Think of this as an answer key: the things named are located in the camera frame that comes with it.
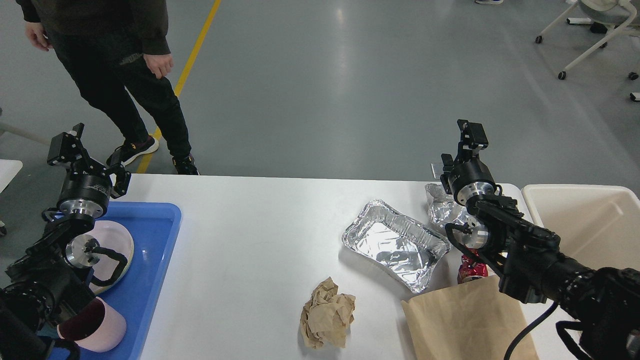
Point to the rectangular aluminium foil tray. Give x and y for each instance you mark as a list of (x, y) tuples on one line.
[(405, 248)]

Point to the crumpled brown paper ball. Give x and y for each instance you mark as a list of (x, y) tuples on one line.
[(327, 316)]

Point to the yellow plate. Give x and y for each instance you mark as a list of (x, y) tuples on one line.
[(124, 245)]

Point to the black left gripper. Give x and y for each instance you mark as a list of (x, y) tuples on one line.
[(84, 191)]

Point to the pink mug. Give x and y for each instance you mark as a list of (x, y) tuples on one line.
[(98, 327)]

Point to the pink plate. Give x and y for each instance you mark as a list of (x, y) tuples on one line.
[(103, 231)]

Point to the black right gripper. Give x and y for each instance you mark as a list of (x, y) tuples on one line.
[(466, 175)]

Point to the white rolling chair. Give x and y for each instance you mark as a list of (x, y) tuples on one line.
[(611, 18)]

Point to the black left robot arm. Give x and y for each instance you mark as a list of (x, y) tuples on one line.
[(51, 282)]

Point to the person in black clothes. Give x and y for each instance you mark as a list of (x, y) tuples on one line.
[(117, 54)]

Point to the left floor outlet cover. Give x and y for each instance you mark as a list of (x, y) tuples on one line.
[(437, 170)]

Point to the blue plastic tray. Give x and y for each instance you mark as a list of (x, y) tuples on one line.
[(154, 228)]

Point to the flat brown paper bag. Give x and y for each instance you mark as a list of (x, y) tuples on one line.
[(470, 321)]

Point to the white side table corner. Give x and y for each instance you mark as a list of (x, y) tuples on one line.
[(9, 169)]

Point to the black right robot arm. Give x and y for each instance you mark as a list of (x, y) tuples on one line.
[(604, 303)]

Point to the crushed red can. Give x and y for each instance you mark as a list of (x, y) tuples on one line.
[(470, 270)]

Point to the crumpled aluminium foil container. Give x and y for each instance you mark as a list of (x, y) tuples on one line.
[(442, 209)]

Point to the beige plastic bin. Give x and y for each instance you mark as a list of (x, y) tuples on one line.
[(598, 225)]

